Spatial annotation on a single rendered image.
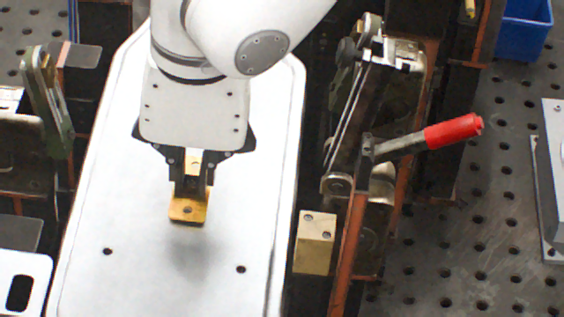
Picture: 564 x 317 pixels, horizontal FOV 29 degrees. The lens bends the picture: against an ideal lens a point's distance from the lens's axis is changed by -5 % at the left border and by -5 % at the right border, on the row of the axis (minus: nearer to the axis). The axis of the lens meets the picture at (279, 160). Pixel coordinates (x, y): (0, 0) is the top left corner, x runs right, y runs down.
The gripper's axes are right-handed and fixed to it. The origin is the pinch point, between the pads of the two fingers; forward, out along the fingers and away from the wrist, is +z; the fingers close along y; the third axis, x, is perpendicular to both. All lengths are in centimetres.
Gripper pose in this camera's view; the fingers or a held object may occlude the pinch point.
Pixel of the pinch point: (192, 172)
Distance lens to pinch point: 111.7
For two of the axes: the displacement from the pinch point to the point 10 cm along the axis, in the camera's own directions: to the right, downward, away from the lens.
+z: -0.8, 6.9, 7.2
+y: -9.9, -1.2, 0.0
